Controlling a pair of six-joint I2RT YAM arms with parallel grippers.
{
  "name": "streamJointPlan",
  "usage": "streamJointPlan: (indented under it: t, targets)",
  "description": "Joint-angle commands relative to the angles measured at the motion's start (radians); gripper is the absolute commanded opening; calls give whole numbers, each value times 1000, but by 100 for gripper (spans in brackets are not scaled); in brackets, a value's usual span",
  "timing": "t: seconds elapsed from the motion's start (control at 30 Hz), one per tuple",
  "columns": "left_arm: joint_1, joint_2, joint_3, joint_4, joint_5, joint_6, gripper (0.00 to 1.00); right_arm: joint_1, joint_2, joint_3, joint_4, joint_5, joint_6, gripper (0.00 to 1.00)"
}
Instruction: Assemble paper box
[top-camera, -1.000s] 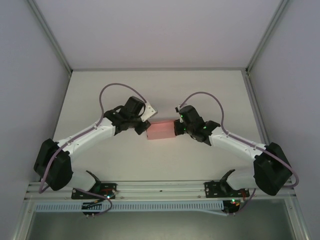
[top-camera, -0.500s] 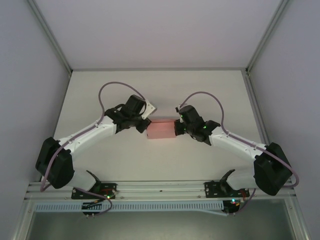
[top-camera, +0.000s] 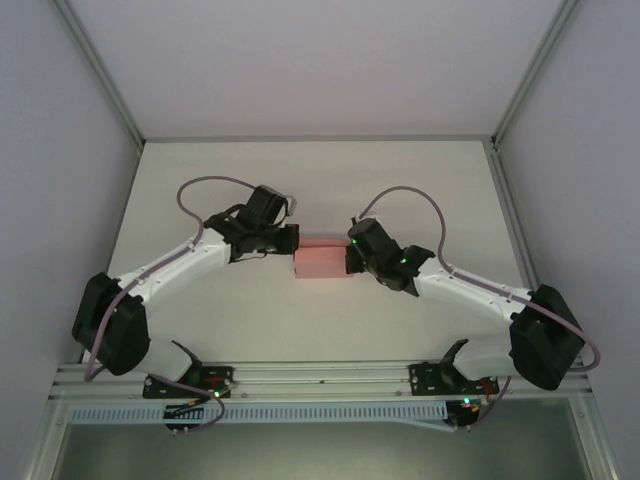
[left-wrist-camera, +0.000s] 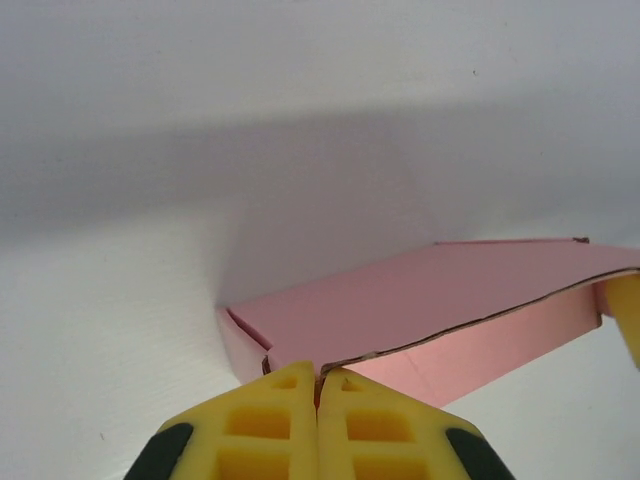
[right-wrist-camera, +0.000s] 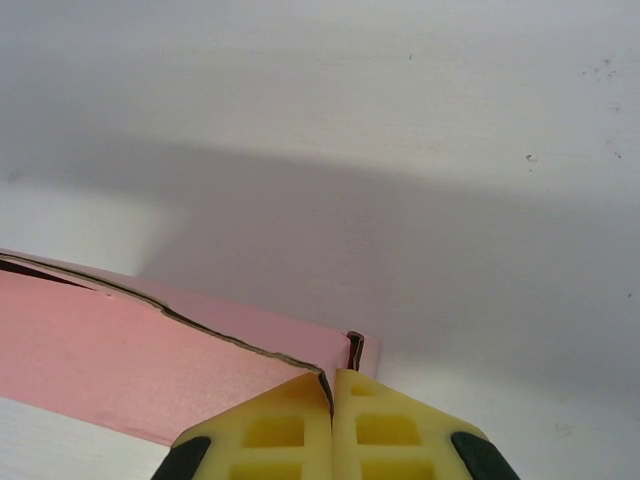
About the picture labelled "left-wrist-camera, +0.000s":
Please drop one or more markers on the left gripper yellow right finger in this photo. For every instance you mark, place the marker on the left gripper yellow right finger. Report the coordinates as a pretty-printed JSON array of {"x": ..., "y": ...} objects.
[{"x": 380, "y": 430}]

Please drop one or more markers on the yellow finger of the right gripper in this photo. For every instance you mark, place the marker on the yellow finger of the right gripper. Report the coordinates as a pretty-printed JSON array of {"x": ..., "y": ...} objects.
[{"x": 625, "y": 305}]

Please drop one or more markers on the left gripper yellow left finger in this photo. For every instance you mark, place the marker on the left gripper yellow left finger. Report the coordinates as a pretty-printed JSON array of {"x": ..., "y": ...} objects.
[{"x": 260, "y": 430}]

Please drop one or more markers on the pink paper box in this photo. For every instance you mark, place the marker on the pink paper box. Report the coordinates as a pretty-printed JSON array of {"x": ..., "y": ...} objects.
[{"x": 400, "y": 305}]

